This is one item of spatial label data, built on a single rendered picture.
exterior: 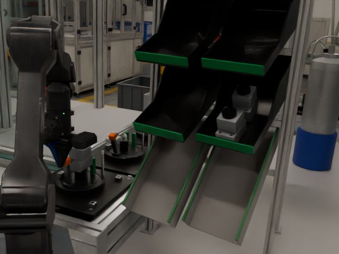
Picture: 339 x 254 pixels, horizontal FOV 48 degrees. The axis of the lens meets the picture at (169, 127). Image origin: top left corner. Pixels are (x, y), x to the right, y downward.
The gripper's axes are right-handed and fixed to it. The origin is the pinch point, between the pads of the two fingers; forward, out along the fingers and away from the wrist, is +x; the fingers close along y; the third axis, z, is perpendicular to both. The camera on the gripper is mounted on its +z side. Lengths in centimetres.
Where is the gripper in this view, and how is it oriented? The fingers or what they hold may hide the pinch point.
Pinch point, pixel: (60, 154)
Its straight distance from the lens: 101.0
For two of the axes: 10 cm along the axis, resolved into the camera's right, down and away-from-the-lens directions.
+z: -3.8, 2.5, -8.9
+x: -0.5, 9.6, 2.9
